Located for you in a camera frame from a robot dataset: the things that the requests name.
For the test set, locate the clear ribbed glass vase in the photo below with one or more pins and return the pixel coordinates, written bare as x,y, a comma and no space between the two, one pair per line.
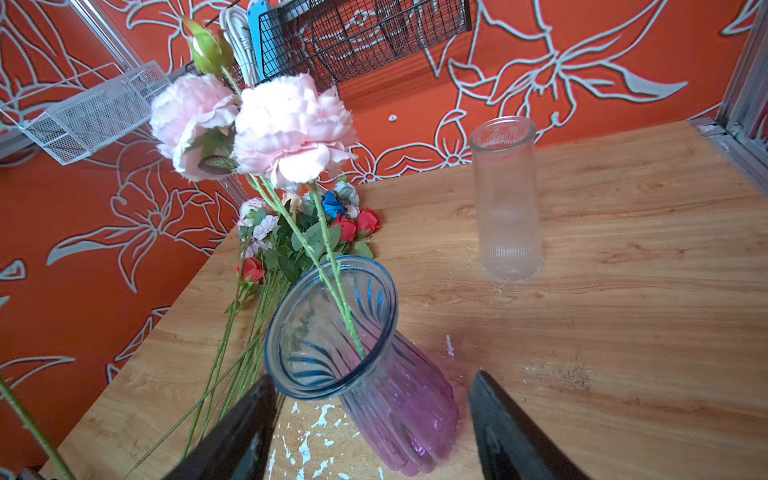
506,197

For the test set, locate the mixed flower bunch on table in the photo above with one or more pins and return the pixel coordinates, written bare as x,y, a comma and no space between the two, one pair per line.
277,262

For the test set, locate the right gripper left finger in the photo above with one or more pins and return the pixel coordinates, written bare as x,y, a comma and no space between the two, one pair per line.
238,446

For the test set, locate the blue flat box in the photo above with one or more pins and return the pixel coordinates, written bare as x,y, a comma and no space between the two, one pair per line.
256,9

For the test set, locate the black wire wall basket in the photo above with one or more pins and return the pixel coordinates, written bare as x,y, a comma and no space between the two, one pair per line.
338,41

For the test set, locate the pink peony flower stem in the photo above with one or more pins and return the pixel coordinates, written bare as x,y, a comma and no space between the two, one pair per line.
280,134

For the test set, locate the white mesh wall basket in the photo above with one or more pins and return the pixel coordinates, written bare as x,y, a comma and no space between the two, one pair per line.
74,118

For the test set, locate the white rose flower stem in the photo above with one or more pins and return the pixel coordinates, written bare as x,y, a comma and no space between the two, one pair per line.
31,425

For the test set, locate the red rose flower stem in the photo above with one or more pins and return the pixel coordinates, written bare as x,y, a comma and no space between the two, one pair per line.
244,290

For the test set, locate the purple ribbed glass vase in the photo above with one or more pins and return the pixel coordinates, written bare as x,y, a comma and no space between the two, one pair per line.
399,400

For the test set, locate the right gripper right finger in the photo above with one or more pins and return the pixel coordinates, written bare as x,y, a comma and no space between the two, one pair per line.
510,445

